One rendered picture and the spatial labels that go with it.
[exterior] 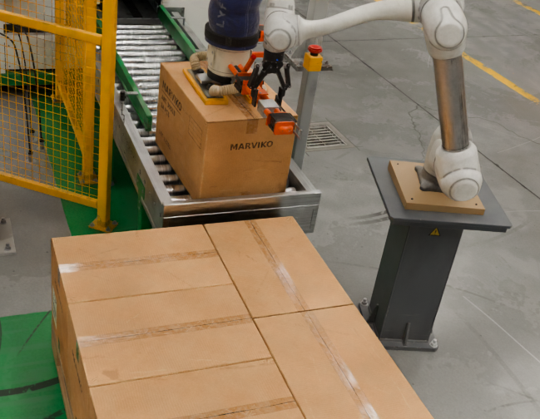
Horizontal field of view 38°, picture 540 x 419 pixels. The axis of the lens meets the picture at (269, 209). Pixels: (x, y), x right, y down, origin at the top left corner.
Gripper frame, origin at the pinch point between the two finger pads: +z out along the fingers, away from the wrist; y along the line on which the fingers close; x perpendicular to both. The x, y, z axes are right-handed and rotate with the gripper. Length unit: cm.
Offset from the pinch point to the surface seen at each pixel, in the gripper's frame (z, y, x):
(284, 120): -2.0, 2.1, 21.8
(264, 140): 23.5, -6.3, -11.1
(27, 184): 95, 77, -108
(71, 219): 108, 57, -92
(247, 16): -21.5, -0.6, -31.6
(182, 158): 42, 21, -32
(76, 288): 54, 77, 33
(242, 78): -1.3, 4.1, -17.1
